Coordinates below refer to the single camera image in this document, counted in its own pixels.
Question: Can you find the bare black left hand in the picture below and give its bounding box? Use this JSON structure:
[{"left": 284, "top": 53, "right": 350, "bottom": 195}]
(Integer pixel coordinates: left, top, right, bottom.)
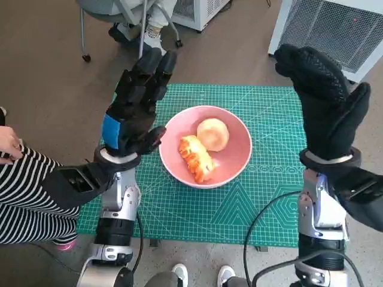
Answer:
[{"left": 100, "top": 47, "right": 178, "bottom": 158}]

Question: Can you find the black knitted gloved right hand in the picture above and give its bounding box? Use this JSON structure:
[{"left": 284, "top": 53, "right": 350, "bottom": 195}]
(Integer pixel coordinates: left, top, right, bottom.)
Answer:
[{"left": 273, "top": 43, "right": 372, "bottom": 161}]

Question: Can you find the pink bowl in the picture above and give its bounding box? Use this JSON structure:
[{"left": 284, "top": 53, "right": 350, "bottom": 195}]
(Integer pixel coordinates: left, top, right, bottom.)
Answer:
[{"left": 158, "top": 105, "right": 253, "bottom": 190}]

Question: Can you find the long braided toy bread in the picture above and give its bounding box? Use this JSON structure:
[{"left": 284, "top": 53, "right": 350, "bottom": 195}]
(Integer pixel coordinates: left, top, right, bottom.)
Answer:
[{"left": 178, "top": 135, "right": 217, "bottom": 184}]

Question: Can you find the round toy bread bun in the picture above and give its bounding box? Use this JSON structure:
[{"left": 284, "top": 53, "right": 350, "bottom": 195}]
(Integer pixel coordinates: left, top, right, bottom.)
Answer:
[{"left": 196, "top": 118, "right": 230, "bottom": 152}]

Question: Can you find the large white grille unit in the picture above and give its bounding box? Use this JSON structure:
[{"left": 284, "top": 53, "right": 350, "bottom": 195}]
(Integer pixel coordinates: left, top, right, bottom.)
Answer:
[{"left": 268, "top": 0, "right": 383, "bottom": 84}]

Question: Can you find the person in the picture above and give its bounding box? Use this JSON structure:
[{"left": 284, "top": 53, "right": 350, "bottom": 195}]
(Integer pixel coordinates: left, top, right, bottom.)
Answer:
[
  {"left": 0, "top": 106, "right": 81, "bottom": 252},
  {"left": 143, "top": 262, "right": 249, "bottom": 287},
  {"left": 108, "top": 0, "right": 178, "bottom": 57}
]

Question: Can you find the grey blue chair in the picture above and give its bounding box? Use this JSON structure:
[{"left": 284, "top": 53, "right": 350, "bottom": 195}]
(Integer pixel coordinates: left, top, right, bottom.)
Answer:
[{"left": 74, "top": 0, "right": 184, "bottom": 63}]

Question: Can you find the green cutting mat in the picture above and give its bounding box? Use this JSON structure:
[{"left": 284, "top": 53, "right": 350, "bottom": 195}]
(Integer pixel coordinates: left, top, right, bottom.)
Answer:
[{"left": 74, "top": 83, "right": 309, "bottom": 248}]

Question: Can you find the small white grille unit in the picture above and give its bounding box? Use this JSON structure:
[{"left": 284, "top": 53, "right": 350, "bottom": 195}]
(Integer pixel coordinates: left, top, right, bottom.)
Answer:
[{"left": 172, "top": 0, "right": 232, "bottom": 32}]

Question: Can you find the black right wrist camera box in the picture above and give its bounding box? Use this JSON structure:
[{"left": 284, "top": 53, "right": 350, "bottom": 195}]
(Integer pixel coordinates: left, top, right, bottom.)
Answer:
[{"left": 329, "top": 167, "right": 383, "bottom": 233}]

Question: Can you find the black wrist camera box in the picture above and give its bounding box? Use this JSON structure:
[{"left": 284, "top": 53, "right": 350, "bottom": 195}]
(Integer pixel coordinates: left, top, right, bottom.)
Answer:
[
  {"left": 41, "top": 163, "right": 117, "bottom": 210},
  {"left": 329, "top": 167, "right": 383, "bottom": 233}
]

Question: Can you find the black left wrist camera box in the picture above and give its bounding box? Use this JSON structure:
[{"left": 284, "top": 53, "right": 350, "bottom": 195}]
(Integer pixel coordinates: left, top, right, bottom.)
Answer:
[{"left": 41, "top": 163, "right": 117, "bottom": 210}]

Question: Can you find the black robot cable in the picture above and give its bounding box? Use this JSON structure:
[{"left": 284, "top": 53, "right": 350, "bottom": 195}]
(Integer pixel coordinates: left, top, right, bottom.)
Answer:
[
  {"left": 252, "top": 258, "right": 302, "bottom": 287},
  {"left": 242, "top": 191, "right": 303, "bottom": 287},
  {"left": 128, "top": 209, "right": 145, "bottom": 287},
  {"left": 344, "top": 254, "right": 364, "bottom": 287}
]

